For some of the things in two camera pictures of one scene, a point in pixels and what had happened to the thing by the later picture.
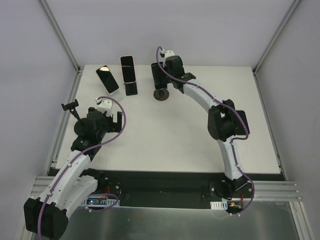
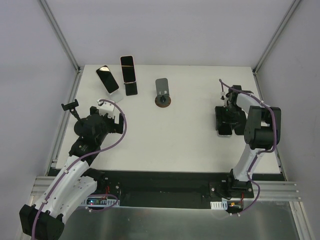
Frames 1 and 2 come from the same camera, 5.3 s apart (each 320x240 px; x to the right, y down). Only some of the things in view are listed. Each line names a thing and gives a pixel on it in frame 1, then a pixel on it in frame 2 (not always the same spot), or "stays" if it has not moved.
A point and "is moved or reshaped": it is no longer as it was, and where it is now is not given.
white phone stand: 118,95 stays
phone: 159,76 is moved or reshaped
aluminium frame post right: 275,35 stays
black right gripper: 159,75 → 225,122
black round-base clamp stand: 83,127 stays
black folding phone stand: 131,88 stays
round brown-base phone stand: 161,94 is moved or reshaped
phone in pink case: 127,65 stays
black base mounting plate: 182,188 stays
